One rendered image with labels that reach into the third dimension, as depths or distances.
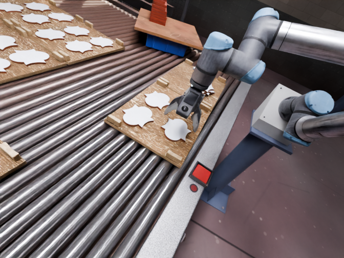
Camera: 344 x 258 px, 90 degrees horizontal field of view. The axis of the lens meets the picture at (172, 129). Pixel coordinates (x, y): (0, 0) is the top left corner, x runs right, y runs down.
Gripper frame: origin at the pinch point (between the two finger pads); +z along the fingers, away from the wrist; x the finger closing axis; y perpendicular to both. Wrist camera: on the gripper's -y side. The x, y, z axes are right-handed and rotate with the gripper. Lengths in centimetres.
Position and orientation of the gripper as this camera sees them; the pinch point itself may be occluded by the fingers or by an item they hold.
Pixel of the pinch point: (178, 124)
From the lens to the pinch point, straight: 71.5
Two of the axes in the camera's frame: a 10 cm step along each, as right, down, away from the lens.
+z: -3.2, 6.9, 6.5
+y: 4.1, -5.2, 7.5
